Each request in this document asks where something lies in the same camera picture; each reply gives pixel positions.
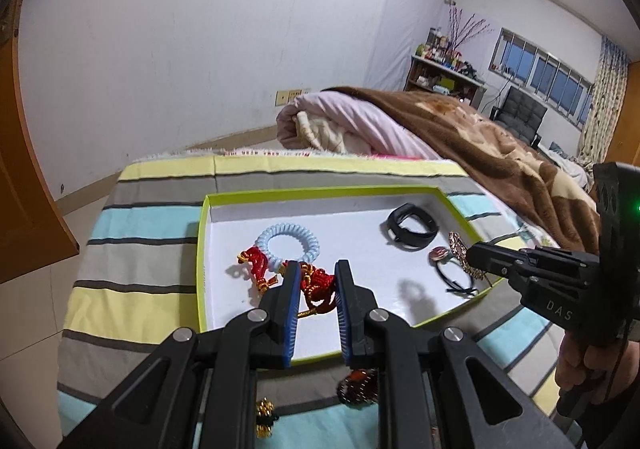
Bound striped bed sheet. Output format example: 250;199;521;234
58;150;563;448

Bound dark bead bracelet with tassel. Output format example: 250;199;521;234
335;367;381;407

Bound purple flower branches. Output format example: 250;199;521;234
448;5;491;50

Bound window with bars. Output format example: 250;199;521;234
489;29;592;128

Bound patterned curtain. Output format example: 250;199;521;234
577;36;629;170

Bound gold charm ornament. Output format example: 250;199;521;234
255;397;279;439

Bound orange wooden door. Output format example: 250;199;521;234
0;0;79;282

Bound black chair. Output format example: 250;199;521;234
489;86;547;149

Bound cluttered shelf unit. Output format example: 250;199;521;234
404;28;486;109

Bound wall socket plate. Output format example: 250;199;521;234
274;88;310;107

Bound red knot ornament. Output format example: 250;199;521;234
236;245;281;295
297;263;337;319

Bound pink quilt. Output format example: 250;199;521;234
277;91;440;160

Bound right hand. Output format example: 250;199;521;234
554;332;639;405

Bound green white shallow box tray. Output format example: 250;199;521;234
195;185;507;368

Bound pink bead bracelet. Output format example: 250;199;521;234
447;230;486;280

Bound black fitness band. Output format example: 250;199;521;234
385;202;439;250

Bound light blue spiral hair tie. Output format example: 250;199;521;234
254;222;321;264

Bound brown plush blanket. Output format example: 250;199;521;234
336;86;601;254

